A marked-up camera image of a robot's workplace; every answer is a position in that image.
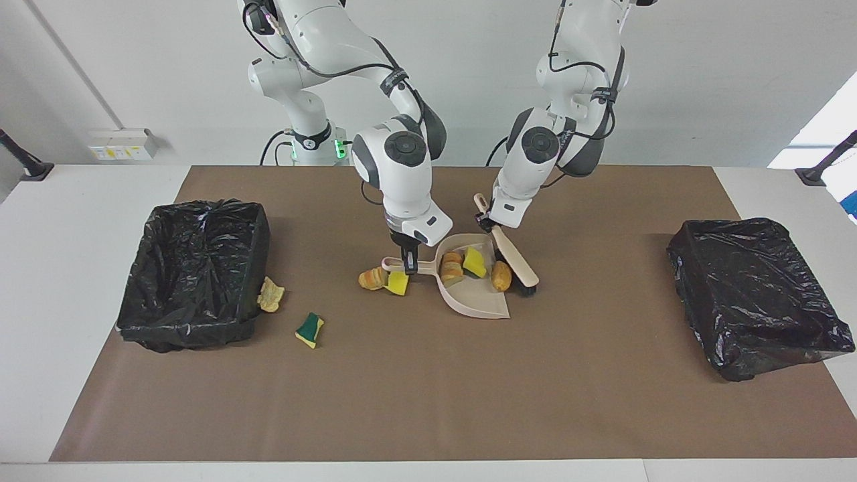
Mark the beige sponge chunk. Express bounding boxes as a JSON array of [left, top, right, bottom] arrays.
[[257, 276, 286, 313], [440, 251, 465, 287]]

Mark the pink handled hand brush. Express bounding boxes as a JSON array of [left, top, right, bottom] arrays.
[[473, 193, 540, 298]]

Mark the pink plastic dustpan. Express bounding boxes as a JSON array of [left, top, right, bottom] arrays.
[[381, 233, 511, 320]]

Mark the green and yellow sponge piece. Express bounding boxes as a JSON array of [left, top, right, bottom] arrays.
[[295, 312, 325, 350]]

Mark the bin lined with black bag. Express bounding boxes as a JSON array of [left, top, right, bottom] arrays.
[[666, 217, 856, 383], [116, 198, 271, 353]]

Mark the brown paper table mat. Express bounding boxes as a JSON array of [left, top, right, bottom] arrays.
[[49, 165, 857, 463]]

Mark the white and blue object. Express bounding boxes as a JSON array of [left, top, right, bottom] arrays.
[[821, 158, 857, 224]]

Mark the white wall socket box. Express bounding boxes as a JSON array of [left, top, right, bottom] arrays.
[[88, 128, 160, 161]]

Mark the black camera stand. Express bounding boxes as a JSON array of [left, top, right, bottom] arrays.
[[0, 129, 55, 182], [795, 130, 857, 187]]

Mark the white wall conduit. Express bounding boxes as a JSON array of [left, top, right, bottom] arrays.
[[25, 0, 125, 132]]

